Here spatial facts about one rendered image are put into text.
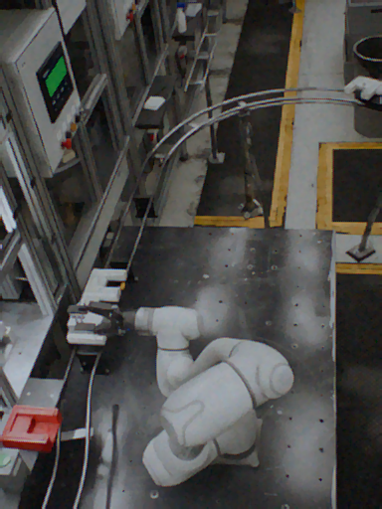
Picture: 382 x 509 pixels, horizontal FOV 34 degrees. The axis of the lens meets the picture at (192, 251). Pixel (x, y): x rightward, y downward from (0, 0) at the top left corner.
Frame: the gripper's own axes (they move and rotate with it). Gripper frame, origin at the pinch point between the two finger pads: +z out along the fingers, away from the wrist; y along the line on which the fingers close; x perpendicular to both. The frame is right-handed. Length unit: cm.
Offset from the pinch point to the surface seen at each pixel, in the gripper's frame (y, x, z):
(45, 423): -20.5, 27.5, 8.4
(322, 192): -111, -212, -79
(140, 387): -44.4, -4.6, -12.2
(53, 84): 50, -67, 18
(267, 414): -44, 3, -61
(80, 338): -24.7, -10.8, 9.2
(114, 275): -25, -44, 4
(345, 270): -111, -138, -93
